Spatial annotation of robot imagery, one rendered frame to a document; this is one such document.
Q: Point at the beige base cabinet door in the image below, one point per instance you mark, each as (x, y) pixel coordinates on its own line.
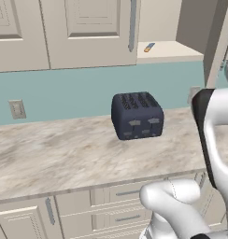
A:
(25, 221)
(209, 202)

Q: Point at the grey wall socket plate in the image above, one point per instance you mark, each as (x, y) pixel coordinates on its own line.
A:
(193, 93)
(17, 109)

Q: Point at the dark blue toaster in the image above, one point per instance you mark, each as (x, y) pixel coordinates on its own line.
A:
(137, 115)

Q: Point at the beige open shelf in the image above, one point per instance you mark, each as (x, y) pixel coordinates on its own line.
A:
(168, 51)

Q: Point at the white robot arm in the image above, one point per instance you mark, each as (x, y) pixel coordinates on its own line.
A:
(218, 130)

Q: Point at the beige drawer front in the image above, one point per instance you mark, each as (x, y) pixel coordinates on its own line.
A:
(125, 193)
(125, 218)

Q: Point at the orange and blue small object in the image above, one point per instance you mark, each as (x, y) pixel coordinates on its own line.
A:
(149, 47)

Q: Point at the beige tall cabinet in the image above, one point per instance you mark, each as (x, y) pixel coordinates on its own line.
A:
(217, 40)

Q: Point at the beige wall cabinet door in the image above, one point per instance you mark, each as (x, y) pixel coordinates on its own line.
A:
(88, 31)
(16, 34)

